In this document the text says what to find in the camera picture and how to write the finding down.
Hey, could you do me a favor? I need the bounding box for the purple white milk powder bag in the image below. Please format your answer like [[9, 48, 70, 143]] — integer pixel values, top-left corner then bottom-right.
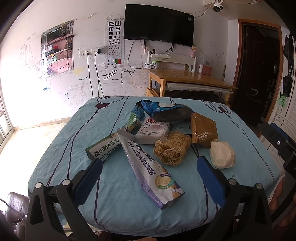
[[117, 129, 185, 209]]

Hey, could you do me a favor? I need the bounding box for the green white snack box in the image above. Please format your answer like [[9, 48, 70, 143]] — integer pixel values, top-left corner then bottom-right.
[[85, 133, 121, 162]]

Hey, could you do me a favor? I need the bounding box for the dark wooden doorway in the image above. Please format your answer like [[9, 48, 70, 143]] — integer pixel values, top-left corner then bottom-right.
[[231, 22, 281, 127]]

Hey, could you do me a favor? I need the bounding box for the light blue patterned tablecloth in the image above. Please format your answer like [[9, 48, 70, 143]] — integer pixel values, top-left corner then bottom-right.
[[28, 97, 280, 237]]

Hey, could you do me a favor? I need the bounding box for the brown biscuit wrapper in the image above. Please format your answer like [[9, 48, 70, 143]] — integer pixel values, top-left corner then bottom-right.
[[191, 113, 218, 148]]

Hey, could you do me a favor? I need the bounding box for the tan loofah sponge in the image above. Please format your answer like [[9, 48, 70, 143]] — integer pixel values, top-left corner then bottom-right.
[[153, 131, 192, 166]]

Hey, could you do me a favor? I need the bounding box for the pink box on desk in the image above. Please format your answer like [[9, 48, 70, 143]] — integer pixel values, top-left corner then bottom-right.
[[202, 65, 212, 76]]

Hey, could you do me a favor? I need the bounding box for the white patterned tissue pack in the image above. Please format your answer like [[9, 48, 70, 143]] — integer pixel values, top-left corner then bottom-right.
[[135, 117, 171, 145]]

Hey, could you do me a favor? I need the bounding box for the blue black snack bag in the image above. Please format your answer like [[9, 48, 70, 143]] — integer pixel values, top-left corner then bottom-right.
[[136, 100, 194, 122]]

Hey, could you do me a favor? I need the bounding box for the green snack wrapper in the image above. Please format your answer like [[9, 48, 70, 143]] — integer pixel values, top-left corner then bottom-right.
[[125, 111, 141, 133]]

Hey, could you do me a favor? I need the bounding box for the wooden desk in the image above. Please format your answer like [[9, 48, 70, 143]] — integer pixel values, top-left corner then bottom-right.
[[145, 69, 238, 103]]

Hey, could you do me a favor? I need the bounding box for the eye chart poster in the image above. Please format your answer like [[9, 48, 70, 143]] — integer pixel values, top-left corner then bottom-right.
[[105, 16, 124, 59]]

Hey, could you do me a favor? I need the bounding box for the white security camera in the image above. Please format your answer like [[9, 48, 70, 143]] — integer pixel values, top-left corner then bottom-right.
[[213, 0, 224, 13]]

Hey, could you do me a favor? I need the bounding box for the black wall television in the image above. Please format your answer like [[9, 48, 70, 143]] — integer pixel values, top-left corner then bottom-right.
[[123, 4, 195, 47]]

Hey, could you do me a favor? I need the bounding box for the wall power socket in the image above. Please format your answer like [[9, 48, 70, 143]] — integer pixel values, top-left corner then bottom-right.
[[79, 48, 104, 58]]

